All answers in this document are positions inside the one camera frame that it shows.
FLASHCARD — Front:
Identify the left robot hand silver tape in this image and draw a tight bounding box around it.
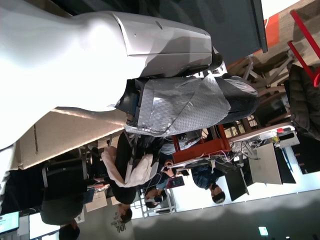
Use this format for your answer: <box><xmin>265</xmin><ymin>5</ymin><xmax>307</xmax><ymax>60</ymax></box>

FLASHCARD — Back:
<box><xmin>0</xmin><ymin>0</ymin><xmax>260</xmax><ymax>151</ymax></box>

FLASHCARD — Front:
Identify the person with white jacket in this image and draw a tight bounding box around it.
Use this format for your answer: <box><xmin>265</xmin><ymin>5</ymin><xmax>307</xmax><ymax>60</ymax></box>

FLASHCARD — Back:
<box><xmin>100</xmin><ymin>131</ymin><xmax>163</xmax><ymax>205</ymax></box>

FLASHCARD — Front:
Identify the red metal shelf cart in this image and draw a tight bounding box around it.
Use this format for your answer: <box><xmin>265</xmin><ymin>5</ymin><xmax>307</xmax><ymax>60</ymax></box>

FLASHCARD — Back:
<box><xmin>171</xmin><ymin>124</ymin><xmax>232</xmax><ymax>164</ymax></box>

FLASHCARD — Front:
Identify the person in black clothes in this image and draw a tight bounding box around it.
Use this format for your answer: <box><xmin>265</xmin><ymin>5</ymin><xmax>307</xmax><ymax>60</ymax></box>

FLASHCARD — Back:
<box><xmin>39</xmin><ymin>193</ymin><xmax>86</xmax><ymax>240</ymax></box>

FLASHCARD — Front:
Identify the person wearing headphones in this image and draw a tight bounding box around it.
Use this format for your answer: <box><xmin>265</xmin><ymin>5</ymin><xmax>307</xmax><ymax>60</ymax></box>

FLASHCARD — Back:
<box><xmin>144</xmin><ymin>172</ymin><xmax>181</xmax><ymax>210</ymax></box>

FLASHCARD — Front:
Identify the lit computer screen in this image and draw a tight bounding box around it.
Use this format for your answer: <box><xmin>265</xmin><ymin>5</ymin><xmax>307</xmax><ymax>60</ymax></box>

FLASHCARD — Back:
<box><xmin>0</xmin><ymin>211</ymin><xmax>20</xmax><ymax>233</ymax></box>

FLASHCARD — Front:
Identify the person in dark blue jacket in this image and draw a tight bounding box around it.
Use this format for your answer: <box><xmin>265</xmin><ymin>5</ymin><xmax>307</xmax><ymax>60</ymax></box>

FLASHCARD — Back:
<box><xmin>191</xmin><ymin>164</ymin><xmax>226</xmax><ymax>205</ymax></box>

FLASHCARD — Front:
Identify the wooden chair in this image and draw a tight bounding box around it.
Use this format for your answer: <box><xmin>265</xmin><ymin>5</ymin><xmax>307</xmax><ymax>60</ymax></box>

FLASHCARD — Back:
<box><xmin>249</xmin><ymin>84</ymin><xmax>292</xmax><ymax>127</ymax></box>

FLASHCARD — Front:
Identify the black computer monitor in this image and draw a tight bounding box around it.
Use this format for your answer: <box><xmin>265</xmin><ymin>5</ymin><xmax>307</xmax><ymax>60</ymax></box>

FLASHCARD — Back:
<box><xmin>225</xmin><ymin>169</ymin><xmax>250</xmax><ymax>202</ymax></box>

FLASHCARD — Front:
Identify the white monitor back panel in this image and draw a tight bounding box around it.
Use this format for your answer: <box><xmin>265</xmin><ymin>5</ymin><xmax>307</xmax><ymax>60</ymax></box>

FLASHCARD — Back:
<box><xmin>248</xmin><ymin>143</ymin><xmax>284</xmax><ymax>186</ymax></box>

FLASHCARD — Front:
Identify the black puffer jacket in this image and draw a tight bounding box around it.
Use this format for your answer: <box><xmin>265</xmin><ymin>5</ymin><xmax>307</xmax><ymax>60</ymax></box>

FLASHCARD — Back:
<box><xmin>286</xmin><ymin>63</ymin><xmax>320</xmax><ymax>141</ymax></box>

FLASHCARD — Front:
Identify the red metal frame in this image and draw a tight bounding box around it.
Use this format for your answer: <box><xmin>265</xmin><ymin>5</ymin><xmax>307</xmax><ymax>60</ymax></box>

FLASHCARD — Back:
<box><xmin>286</xmin><ymin>9</ymin><xmax>320</xmax><ymax>88</ymax></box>

